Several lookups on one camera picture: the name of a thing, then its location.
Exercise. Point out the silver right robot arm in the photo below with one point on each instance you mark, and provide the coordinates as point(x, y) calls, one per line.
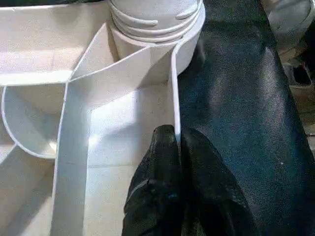
point(288, 14)

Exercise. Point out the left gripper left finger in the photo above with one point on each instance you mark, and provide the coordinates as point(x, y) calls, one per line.
point(157, 184)

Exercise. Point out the white plastic table leg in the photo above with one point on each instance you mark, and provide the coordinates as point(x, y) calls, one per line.
point(157, 17)

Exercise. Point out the black work mat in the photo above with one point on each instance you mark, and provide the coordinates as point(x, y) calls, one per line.
point(233, 98)

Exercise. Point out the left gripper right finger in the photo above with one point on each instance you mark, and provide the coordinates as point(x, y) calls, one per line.
point(209, 196)

